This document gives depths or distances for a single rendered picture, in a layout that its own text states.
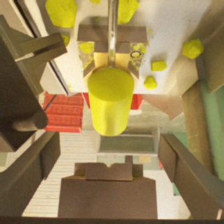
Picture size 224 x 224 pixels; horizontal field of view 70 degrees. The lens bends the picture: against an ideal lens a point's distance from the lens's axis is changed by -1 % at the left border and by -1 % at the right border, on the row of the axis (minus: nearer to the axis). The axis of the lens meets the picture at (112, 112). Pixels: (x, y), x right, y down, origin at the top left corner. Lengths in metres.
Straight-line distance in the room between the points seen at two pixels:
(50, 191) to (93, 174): 5.78
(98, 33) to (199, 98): 0.17
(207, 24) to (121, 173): 0.22
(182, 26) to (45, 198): 5.92
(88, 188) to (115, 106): 0.11
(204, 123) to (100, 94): 0.15
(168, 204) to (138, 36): 5.94
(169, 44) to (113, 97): 0.12
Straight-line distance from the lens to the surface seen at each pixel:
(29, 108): 0.17
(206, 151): 0.26
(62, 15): 0.22
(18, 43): 0.20
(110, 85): 0.23
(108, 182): 0.17
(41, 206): 6.08
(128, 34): 0.23
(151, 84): 0.34
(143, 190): 0.17
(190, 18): 0.25
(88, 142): 5.68
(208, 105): 0.27
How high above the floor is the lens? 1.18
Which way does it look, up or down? 18 degrees down
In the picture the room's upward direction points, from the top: 179 degrees counter-clockwise
